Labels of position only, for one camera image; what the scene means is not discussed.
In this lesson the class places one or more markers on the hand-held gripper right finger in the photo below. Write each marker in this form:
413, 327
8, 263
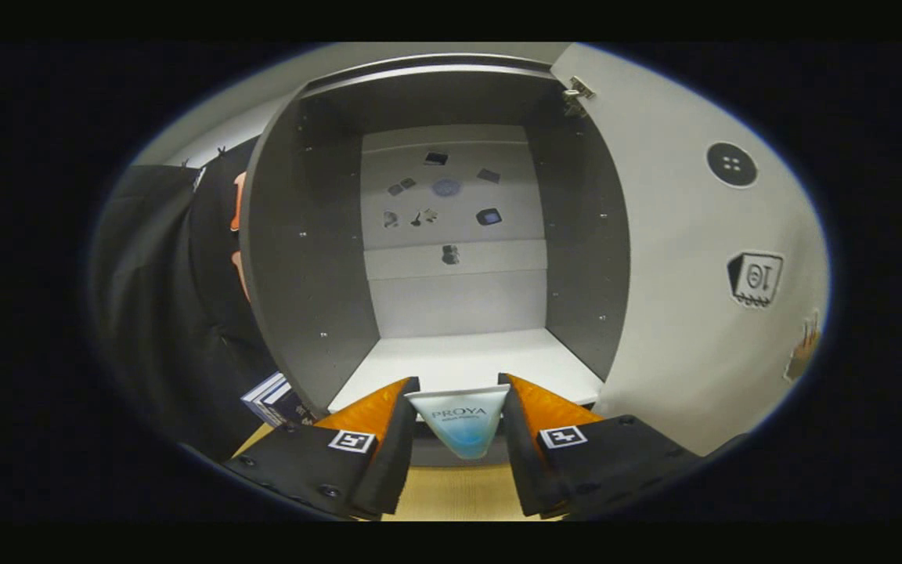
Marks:
525, 462

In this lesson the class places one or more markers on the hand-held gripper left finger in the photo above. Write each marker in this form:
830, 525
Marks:
388, 462

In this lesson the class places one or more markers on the white and blue cosmetic tube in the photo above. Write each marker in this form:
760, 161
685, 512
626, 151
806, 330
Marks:
463, 427

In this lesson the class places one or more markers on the grey cabinet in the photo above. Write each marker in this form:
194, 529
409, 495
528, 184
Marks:
302, 274

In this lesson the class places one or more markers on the black backdrop cloth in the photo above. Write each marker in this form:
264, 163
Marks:
153, 274

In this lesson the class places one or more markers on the row of black cloth clips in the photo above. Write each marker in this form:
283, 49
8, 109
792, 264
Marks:
220, 150

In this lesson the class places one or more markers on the metal door hinge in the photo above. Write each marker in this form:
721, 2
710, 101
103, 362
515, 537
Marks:
576, 94

